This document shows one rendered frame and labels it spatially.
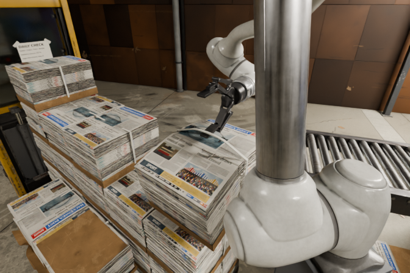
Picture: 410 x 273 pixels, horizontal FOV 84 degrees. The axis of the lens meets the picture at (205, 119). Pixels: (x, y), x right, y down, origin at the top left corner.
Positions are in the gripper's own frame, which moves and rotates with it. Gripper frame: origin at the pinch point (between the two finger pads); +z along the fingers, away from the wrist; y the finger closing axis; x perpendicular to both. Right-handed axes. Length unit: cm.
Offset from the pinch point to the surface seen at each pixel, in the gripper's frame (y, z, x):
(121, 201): 45, 19, 36
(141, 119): 25, -13, 54
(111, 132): 23, 5, 54
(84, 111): 23, 1, 88
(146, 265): 81, 22, 25
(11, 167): 74, 38, 162
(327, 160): 57, -73, -31
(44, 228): 66, 44, 73
